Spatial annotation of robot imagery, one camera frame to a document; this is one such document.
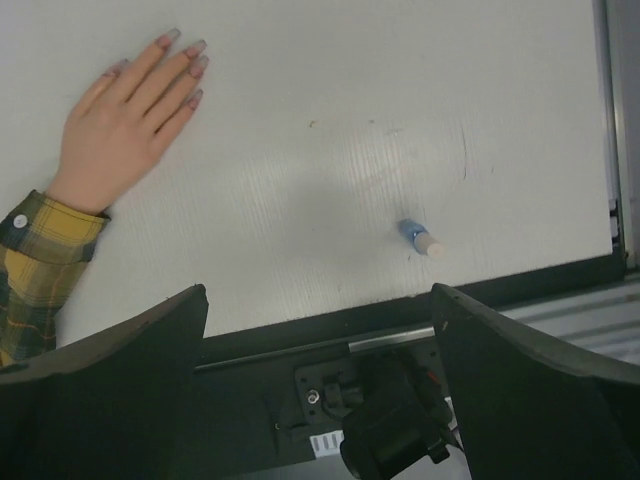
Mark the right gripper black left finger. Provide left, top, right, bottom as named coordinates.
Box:
left=1, top=285, right=208, bottom=479

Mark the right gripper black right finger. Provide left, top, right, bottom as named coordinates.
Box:
left=430, top=284, right=639, bottom=479

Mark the blue nail polish bottle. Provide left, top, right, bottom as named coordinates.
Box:
left=398, top=219, right=445, bottom=259

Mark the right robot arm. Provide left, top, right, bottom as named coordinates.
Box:
left=1, top=285, right=639, bottom=479

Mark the mannequin hand with nails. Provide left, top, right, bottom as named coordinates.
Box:
left=45, top=29, right=209, bottom=215

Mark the yellow plaid shirt sleeve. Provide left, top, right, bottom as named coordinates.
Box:
left=1, top=190, right=110, bottom=367

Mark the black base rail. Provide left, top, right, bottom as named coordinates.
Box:
left=196, top=254, right=639, bottom=372

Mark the right aluminium frame post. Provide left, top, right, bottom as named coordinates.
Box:
left=592, top=1, right=639, bottom=272

